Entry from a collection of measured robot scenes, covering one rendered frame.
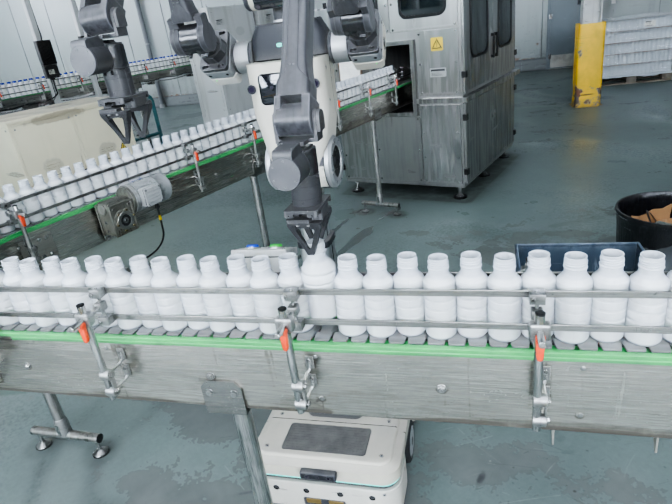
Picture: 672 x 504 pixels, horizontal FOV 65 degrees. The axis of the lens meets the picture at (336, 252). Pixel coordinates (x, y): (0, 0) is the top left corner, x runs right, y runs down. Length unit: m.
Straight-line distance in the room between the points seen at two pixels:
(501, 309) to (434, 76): 3.72
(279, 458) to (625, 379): 1.22
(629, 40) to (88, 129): 8.23
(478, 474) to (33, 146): 4.06
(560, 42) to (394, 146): 8.49
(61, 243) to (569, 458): 2.14
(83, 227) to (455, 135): 3.13
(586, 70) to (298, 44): 7.65
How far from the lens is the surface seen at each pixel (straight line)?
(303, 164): 0.91
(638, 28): 10.32
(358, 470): 1.87
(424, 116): 4.70
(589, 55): 8.50
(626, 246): 1.61
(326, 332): 1.11
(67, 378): 1.48
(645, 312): 1.04
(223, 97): 6.95
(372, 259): 1.03
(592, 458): 2.30
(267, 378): 1.17
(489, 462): 2.22
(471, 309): 1.02
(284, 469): 1.95
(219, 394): 1.25
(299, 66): 0.98
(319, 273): 1.02
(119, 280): 1.25
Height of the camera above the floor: 1.59
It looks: 24 degrees down
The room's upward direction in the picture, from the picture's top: 8 degrees counter-clockwise
